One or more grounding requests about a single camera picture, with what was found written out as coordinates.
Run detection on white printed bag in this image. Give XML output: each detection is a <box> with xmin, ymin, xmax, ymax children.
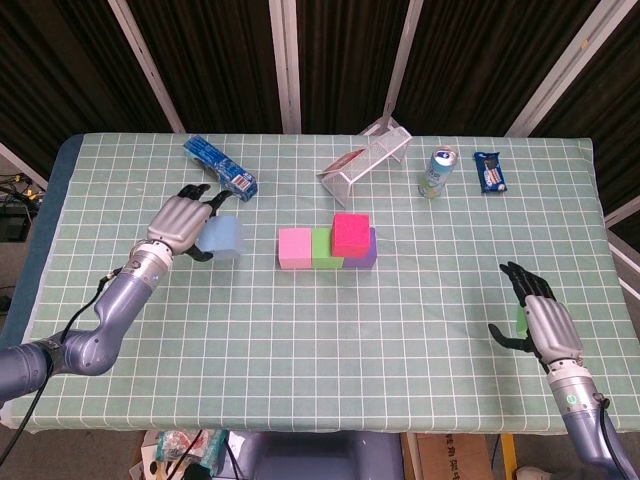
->
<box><xmin>130</xmin><ymin>430</ymin><xmax>166</xmax><ymax>480</ymax></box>

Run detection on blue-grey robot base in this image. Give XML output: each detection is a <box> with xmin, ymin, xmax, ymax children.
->
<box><xmin>249</xmin><ymin>430</ymin><xmax>405</xmax><ymax>480</ymax></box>

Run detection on teal snack bag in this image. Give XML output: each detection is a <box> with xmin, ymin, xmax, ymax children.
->
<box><xmin>155</xmin><ymin>429</ymin><xmax>229</xmax><ymax>476</ymax></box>

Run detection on red card in basket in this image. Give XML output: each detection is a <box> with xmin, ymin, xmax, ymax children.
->
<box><xmin>323</xmin><ymin>148</ymin><xmax>365</xmax><ymax>174</ymax></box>

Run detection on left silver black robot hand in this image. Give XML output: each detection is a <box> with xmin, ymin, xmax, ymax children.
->
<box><xmin>147</xmin><ymin>183</ymin><xmax>234</xmax><ymax>264</ymax></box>

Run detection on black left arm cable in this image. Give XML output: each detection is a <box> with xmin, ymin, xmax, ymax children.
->
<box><xmin>0</xmin><ymin>268</ymin><xmax>124</xmax><ymax>464</ymax></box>

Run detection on thin black hanging cable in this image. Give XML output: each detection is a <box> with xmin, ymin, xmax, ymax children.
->
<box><xmin>169</xmin><ymin>428</ymin><xmax>204</xmax><ymax>474</ymax></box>

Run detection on black pleated curtain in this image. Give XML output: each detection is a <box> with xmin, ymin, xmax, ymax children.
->
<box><xmin>0</xmin><ymin>0</ymin><xmax>640</xmax><ymax>236</ymax></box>

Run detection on grey white shoe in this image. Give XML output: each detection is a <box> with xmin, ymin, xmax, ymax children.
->
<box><xmin>514</xmin><ymin>464</ymin><xmax>581</xmax><ymax>480</ymax></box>

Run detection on yellow bar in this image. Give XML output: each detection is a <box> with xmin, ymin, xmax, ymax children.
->
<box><xmin>501</xmin><ymin>432</ymin><xmax>519</xmax><ymax>480</ymax></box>

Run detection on white metal frame post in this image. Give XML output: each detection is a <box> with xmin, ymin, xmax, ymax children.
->
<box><xmin>607</xmin><ymin>232</ymin><xmax>640</xmax><ymax>296</ymax></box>
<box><xmin>359</xmin><ymin>0</ymin><xmax>426</xmax><ymax>137</ymax></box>
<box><xmin>268</xmin><ymin>0</ymin><xmax>303</xmax><ymax>135</ymax></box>
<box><xmin>107</xmin><ymin>0</ymin><xmax>187</xmax><ymax>134</ymax></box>
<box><xmin>0</xmin><ymin>141</ymin><xmax>50</xmax><ymax>190</ymax></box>
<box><xmin>603</xmin><ymin>194</ymin><xmax>640</xmax><ymax>226</ymax></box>
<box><xmin>503</xmin><ymin>0</ymin><xmax>629</xmax><ymax>137</ymax></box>

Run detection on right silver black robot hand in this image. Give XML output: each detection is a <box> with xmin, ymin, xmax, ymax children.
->
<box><xmin>488</xmin><ymin>261</ymin><xmax>586</xmax><ymax>365</ymax></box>

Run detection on white wire mesh basket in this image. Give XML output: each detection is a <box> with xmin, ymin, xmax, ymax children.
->
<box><xmin>316</xmin><ymin>125</ymin><xmax>413</xmax><ymax>207</ymax></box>

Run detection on pink foam cube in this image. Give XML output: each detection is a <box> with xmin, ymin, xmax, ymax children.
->
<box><xmin>278</xmin><ymin>227</ymin><xmax>314</xmax><ymax>271</ymax></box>

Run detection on light blue foam cube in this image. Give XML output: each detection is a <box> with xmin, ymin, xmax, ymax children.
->
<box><xmin>199</xmin><ymin>215</ymin><xmax>246</xmax><ymax>264</ymax></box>

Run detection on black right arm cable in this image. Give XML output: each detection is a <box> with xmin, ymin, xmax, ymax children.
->
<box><xmin>593</xmin><ymin>393</ymin><xmax>627</xmax><ymax>480</ymax></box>

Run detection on brown cardboard box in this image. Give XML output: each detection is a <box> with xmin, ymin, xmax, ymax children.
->
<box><xmin>414</xmin><ymin>432</ymin><xmax>504</xmax><ymax>480</ymax></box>

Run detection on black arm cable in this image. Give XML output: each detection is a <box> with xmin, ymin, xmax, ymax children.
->
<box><xmin>593</xmin><ymin>393</ymin><xmax>627</xmax><ymax>480</ymax></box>
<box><xmin>0</xmin><ymin>268</ymin><xmax>124</xmax><ymax>464</ymax></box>

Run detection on dark blue cookie packet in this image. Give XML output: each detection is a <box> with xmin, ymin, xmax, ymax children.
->
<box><xmin>473</xmin><ymin>151</ymin><xmax>510</xmax><ymax>196</ymax></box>

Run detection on green white drink can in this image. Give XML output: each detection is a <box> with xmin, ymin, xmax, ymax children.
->
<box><xmin>418</xmin><ymin>145</ymin><xmax>460</xmax><ymax>201</ymax></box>

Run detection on long blue cookie box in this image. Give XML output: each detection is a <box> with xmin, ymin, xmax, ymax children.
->
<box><xmin>182</xmin><ymin>135</ymin><xmax>260</xmax><ymax>203</ymax></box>

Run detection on green checked tablecloth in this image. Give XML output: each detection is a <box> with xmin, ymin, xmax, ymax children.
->
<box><xmin>0</xmin><ymin>132</ymin><xmax>639</xmax><ymax>435</ymax></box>

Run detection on purple foam cube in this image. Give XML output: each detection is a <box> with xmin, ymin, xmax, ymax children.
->
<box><xmin>343</xmin><ymin>227</ymin><xmax>378</xmax><ymax>271</ymax></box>

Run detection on red foam cube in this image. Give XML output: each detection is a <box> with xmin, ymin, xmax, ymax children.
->
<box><xmin>332</xmin><ymin>212</ymin><xmax>372</xmax><ymax>259</ymax></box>

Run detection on black box device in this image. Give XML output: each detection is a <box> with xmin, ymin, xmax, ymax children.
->
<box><xmin>0</xmin><ymin>209</ymin><xmax>32</xmax><ymax>244</ymax></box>

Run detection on tangled cable bundle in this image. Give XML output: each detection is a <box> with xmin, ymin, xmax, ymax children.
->
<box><xmin>0</xmin><ymin>172</ymin><xmax>44</xmax><ymax>207</ymax></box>

